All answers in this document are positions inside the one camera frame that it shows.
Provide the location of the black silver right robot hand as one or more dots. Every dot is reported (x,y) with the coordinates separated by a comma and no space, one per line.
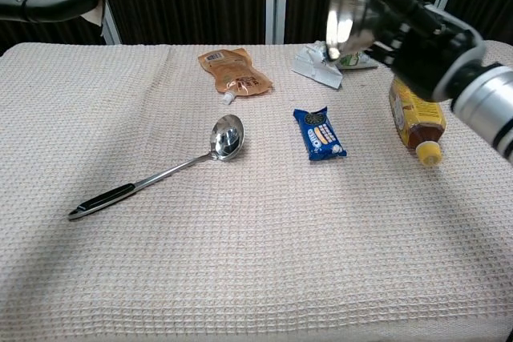
(433,53)

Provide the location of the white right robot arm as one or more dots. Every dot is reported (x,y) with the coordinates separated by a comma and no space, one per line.
(489,105)

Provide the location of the yellow-labelled amber drink bottle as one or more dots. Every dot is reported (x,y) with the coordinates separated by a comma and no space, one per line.
(421,121)

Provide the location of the crumpled white green carton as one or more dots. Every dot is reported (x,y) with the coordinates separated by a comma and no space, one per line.
(316,67)

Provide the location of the blue Oreo cookie pack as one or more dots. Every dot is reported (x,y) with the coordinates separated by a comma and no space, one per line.
(320,135)

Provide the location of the brown spouted sauce pouch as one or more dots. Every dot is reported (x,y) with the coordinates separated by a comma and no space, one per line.
(234,71)

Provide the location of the beige waffle-weave table cloth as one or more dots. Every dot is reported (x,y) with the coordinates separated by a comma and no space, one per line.
(240,246)

